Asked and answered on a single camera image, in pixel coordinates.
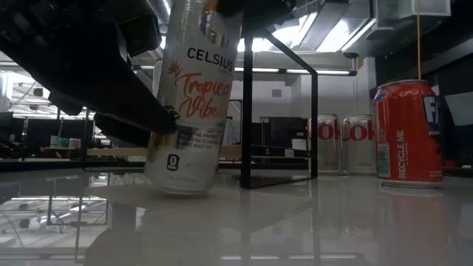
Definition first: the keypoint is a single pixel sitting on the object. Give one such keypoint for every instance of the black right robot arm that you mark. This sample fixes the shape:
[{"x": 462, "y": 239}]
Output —
[{"x": 258, "y": 14}]

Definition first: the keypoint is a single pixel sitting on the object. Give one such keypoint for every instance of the Celsius Tropical Vibe can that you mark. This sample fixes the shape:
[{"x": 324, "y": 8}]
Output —
[{"x": 192, "y": 147}]

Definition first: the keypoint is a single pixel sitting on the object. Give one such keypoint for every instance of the black background rack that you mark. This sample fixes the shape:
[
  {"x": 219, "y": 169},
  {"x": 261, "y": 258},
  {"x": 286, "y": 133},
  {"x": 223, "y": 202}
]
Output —
[{"x": 59, "y": 133}]

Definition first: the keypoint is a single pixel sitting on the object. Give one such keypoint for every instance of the white container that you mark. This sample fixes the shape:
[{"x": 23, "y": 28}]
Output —
[
  {"x": 54, "y": 142},
  {"x": 75, "y": 143}
]

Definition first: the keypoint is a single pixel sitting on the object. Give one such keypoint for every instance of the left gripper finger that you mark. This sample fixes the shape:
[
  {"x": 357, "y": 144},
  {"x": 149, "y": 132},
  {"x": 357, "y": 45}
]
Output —
[
  {"x": 125, "y": 129},
  {"x": 122, "y": 96}
]

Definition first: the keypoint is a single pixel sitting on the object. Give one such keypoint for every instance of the silver Diet Coke can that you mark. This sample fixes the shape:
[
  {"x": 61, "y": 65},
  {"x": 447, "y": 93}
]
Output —
[
  {"x": 329, "y": 147},
  {"x": 358, "y": 147}
]

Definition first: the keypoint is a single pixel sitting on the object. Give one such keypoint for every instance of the black background monitor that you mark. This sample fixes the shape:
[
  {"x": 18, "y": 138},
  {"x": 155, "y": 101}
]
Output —
[{"x": 284, "y": 129}]

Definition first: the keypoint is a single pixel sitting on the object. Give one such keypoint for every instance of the green container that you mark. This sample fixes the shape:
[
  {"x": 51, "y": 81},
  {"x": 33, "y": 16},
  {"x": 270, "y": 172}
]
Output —
[{"x": 64, "y": 143}]

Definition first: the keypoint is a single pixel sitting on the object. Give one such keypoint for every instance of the red soda can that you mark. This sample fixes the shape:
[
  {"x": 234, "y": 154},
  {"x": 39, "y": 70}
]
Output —
[{"x": 406, "y": 140}]

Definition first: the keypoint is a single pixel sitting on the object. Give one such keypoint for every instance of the dark background screen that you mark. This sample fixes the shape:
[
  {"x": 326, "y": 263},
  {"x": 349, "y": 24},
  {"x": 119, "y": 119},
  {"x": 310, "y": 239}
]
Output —
[{"x": 29, "y": 129}]

